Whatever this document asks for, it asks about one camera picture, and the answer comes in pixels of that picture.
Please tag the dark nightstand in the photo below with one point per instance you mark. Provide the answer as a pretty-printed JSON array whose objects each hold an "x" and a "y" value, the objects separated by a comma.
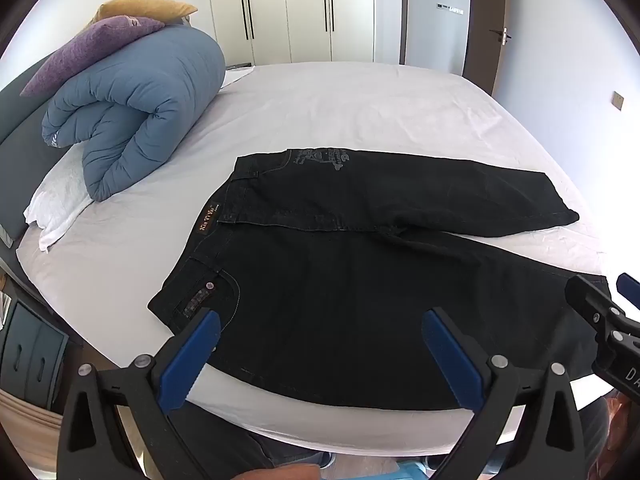
[{"x": 30, "y": 350}]

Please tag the rolled blue duvet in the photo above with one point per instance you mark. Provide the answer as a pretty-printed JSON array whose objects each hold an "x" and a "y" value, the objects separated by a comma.
[{"x": 140, "y": 110}]

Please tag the purple pillow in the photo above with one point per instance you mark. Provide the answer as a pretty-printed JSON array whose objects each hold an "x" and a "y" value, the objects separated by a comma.
[{"x": 85, "y": 50}]

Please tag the bed with white sheet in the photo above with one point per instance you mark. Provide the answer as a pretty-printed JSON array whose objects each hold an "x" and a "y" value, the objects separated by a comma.
[{"x": 375, "y": 110}]

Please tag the person's right hand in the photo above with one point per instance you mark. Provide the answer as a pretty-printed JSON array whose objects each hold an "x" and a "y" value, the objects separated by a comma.
[{"x": 622, "y": 420}]

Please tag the white pillow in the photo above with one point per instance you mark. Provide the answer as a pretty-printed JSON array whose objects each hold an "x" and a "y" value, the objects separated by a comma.
[{"x": 55, "y": 200}]

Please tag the cream wardrobe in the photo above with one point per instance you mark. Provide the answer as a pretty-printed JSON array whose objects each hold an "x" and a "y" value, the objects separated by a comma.
[{"x": 300, "y": 10}]

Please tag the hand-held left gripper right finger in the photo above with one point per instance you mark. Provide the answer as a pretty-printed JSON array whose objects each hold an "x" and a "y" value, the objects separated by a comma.
[{"x": 450, "y": 360}]

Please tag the black pants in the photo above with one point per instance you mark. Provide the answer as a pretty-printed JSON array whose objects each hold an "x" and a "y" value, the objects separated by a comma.
[{"x": 325, "y": 285}]

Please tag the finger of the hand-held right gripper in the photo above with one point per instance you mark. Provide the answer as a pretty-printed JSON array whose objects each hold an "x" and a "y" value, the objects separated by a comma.
[
  {"x": 585, "y": 295},
  {"x": 628, "y": 286}
]

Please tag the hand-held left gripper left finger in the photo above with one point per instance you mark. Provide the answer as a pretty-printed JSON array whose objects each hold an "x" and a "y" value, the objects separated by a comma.
[{"x": 190, "y": 360}]

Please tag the light blue plastic stool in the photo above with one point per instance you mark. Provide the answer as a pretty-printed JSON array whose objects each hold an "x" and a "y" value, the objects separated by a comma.
[{"x": 400, "y": 472}]

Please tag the mustard yellow pillow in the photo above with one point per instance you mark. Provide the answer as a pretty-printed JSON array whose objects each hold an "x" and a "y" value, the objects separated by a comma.
[{"x": 145, "y": 9}]

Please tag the wall switch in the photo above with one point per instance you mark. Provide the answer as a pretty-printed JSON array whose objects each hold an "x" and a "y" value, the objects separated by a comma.
[{"x": 618, "y": 100}]

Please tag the person's grey trouser leg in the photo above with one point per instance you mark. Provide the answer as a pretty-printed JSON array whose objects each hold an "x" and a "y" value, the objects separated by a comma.
[{"x": 280, "y": 447}]

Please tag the dark brown door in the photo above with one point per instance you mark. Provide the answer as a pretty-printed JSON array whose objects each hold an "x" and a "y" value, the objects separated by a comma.
[{"x": 487, "y": 0}]

